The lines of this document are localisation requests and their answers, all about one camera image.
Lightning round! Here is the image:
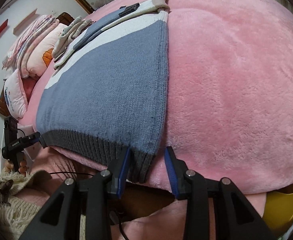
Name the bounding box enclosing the pink wall shelf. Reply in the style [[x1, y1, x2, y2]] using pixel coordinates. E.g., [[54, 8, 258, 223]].
[[12, 8, 37, 35]]

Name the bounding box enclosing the person left hand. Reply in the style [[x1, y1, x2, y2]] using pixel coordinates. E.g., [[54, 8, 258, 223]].
[[4, 152, 29, 176]]

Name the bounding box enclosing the pink cartoon folded quilt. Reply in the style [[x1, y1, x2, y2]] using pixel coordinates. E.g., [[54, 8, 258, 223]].
[[19, 23, 67, 79]]

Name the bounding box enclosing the striped folded thin quilt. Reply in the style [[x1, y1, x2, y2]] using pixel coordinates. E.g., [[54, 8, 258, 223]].
[[2, 15, 60, 68]]

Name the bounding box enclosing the pink plush bed blanket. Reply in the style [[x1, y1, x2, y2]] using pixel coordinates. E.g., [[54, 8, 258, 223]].
[[16, 0, 293, 240]]

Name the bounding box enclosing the dark wooden headboard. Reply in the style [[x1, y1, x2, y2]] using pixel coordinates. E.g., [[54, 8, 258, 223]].
[[57, 12, 74, 26]]

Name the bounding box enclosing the black cable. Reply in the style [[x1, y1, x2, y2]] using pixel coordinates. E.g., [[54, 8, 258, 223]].
[[49, 171, 97, 176]]

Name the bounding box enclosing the cream fuzzy sweater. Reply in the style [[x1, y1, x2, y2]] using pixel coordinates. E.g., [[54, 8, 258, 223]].
[[0, 170, 52, 239]]

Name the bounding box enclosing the pink embroidered pillow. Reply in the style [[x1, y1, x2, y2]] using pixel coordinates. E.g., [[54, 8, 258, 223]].
[[3, 69, 28, 119]]

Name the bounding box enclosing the colour block knit sweater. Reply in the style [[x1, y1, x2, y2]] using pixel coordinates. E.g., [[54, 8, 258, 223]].
[[36, 0, 169, 183]]

